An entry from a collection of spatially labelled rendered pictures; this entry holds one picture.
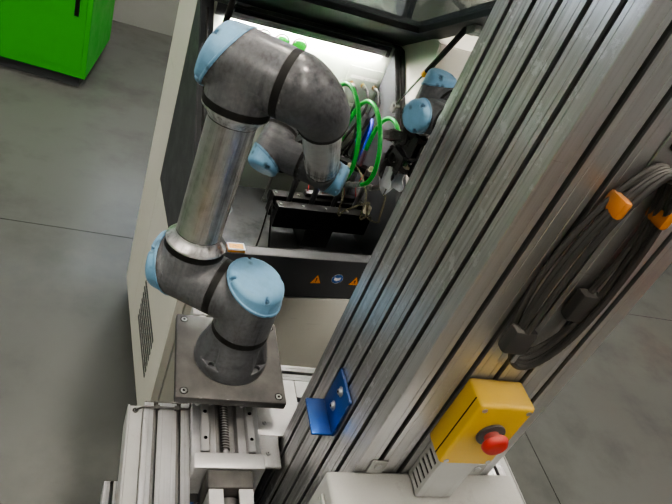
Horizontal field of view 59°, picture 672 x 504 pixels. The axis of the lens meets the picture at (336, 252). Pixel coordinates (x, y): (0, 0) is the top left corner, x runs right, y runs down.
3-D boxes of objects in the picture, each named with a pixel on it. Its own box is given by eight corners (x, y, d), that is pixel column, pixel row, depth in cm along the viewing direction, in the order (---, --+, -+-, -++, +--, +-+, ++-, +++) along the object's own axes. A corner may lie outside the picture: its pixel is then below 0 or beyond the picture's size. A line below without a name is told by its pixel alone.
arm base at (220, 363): (268, 388, 122) (282, 356, 117) (194, 382, 117) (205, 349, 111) (261, 334, 134) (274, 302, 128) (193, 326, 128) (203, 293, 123)
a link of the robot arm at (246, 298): (256, 356, 115) (276, 306, 107) (194, 325, 115) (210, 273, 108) (279, 320, 124) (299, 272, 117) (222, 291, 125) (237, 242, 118)
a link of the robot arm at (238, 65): (201, 327, 114) (291, 56, 87) (132, 293, 115) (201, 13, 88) (227, 296, 125) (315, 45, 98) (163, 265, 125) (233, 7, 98)
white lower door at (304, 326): (148, 435, 209) (187, 295, 171) (147, 430, 211) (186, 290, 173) (315, 424, 238) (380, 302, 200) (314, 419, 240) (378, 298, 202)
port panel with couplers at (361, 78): (323, 148, 215) (354, 68, 197) (320, 143, 217) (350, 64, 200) (355, 154, 221) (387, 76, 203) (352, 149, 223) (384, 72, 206)
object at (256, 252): (192, 293, 172) (204, 251, 163) (190, 283, 175) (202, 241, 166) (377, 300, 200) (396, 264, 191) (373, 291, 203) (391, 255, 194)
